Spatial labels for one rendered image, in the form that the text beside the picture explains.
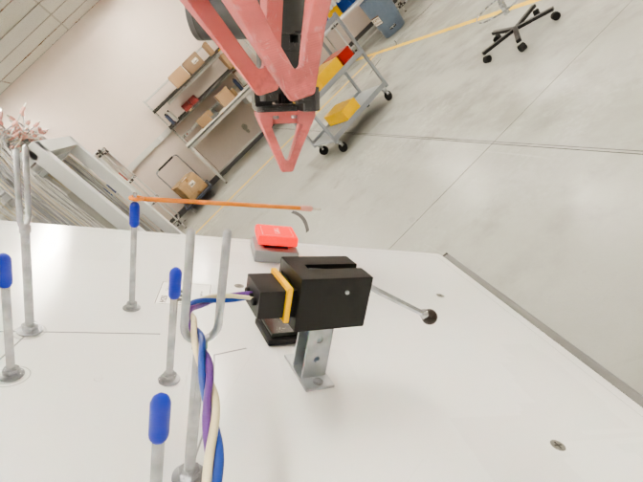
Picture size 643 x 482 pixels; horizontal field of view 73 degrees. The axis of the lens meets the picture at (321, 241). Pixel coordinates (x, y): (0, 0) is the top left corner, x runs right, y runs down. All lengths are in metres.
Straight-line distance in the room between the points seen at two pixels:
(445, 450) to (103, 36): 8.49
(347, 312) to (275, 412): 0.08
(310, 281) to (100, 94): 8.32
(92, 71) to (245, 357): 8.31
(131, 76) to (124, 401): 8.27
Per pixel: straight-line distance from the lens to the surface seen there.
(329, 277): 0.30
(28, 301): 0.40
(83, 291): 0.47
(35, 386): 0.35
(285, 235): 0.56
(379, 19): 7.39
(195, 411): 0.24
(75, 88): 8.62
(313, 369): 0.35
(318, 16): 0.24
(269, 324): 0.39
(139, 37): 8.59
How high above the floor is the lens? 1.29
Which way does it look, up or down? 23 degrees down
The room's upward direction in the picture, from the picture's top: 44 degrees counter-clockwise
